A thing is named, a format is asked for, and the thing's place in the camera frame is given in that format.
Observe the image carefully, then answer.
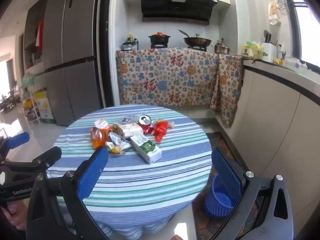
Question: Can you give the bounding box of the condiment bottle rack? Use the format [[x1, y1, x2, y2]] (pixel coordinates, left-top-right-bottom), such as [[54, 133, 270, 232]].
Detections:
[[121, 33, 139, 51]]

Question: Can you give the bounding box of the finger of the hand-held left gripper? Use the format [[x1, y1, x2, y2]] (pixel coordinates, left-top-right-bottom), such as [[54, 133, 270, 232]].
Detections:
[[0, 146, 62, 174], [0, 132, 30, 155]]

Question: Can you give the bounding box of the crushed red drink can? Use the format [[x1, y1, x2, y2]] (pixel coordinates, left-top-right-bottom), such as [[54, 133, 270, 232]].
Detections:
[[137, 115, 156, 134]]

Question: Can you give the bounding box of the clear plastic box cartoon lid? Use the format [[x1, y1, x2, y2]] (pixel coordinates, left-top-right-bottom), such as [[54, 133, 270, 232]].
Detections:
[[120, 115, 138, 125]]

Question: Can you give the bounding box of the yellow green plastic container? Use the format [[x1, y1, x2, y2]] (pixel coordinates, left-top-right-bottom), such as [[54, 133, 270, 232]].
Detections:
[[242, 41, 266, 58]]

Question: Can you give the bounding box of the hanging printed bag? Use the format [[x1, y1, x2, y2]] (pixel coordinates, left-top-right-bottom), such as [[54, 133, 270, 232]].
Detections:
[[268, 0, 287, 26]]

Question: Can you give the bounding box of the white snack bar packet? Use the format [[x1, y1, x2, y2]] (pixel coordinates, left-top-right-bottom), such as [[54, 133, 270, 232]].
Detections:
[[120, 123, 143, 139]]

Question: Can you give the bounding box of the black clay pot orange lid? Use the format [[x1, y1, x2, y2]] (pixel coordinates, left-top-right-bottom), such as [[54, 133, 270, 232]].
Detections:
[[148, 32, 171, 48]]

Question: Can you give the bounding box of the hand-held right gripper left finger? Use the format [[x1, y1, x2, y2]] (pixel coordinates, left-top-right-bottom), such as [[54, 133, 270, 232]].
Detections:
[[26, 145, 110, 240]]

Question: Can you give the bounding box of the narrow printed blanket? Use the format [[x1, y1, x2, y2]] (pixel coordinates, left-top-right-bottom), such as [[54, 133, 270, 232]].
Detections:
[[209, 53, 244, 129]]

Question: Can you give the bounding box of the kitchen window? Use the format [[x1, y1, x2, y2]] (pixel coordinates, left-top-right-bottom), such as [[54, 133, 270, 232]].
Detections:
[[285, 0, 320, 71]]

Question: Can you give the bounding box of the grey refrigerator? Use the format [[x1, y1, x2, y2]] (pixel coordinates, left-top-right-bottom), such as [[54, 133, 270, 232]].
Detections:
[[42, 0, 103, 127]]

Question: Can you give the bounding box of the white shelf rack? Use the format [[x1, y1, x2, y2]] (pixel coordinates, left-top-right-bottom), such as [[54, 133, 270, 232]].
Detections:
[[19, 72, 57, 125]]

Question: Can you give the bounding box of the brown green wrapper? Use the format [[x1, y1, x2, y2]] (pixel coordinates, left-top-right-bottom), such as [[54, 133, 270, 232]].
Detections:
[[112, 124, 124, 137]]

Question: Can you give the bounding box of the white green milk carton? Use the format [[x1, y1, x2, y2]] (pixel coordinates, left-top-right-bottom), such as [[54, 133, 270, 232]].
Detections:
[[129, 134, 162, 165]]

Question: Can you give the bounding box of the blue plastic basket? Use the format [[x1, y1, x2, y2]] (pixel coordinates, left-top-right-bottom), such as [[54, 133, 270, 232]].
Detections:
[[203, 172, 238, 218]]

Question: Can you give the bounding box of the patterned blanket covered chair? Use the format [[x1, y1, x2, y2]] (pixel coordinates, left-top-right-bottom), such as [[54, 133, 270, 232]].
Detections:
[[115, 47, 221, 110]]

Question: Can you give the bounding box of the yellow white cardboard box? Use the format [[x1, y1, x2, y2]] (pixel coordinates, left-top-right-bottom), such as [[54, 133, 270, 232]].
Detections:
[[33, 91, 54, 120]]

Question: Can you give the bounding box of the person's left hand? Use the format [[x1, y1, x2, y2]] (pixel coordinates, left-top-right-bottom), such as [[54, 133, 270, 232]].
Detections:
[[0, 200, 28, 233]]

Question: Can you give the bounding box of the wok with glass lid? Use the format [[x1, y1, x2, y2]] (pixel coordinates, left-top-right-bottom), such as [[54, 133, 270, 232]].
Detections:
[[178, 29, 213, 48]]

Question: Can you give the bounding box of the white kitchen counter cabinet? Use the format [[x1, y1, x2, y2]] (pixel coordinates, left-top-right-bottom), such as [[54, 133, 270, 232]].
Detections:
[[239, 59, 320, 233]]

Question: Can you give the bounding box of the black range hood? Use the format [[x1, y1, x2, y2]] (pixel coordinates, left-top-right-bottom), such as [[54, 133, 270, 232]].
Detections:
[[139, 0, 218, 26]]

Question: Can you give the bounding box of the yellow flower print wrapper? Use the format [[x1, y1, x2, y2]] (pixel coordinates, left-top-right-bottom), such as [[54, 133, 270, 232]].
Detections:
[[107, 142, 126, 156]]

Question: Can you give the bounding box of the orange white plastic bag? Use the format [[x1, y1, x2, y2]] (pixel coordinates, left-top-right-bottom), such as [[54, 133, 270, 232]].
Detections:
[[90, 126, 113, 150]]

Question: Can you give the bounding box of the steel pot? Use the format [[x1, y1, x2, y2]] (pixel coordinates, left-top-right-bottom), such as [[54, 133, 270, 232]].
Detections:
[[214, 43, 233, 55]]

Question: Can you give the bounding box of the white folded paper packet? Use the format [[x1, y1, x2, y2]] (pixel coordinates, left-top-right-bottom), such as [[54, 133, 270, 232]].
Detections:
[[94, 118, 108, 130]]

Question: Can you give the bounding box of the grey wall shelf unit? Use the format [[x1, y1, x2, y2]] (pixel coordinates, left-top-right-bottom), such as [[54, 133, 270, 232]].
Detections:
[[22, 0, 48, 76]]

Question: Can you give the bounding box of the red snack wrapper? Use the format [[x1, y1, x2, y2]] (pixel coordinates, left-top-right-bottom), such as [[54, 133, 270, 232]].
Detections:
[[153, 120, 171, 142]]

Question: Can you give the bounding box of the white utensil holder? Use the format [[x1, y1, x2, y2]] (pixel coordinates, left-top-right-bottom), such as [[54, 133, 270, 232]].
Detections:
[[261, 30, 279, 63]]

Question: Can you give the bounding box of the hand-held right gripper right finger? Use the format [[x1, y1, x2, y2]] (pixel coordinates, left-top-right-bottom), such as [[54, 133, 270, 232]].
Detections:
[[211, 147, 295, 240]]

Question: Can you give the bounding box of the silver foil wrapper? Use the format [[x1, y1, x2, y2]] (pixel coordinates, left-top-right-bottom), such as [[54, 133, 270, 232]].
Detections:
[[108, 131, 132, 151]]

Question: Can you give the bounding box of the round table with striped tablecloth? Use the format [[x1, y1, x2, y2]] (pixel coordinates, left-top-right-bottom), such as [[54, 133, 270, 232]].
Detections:
[[46, 105, 212, 240]]

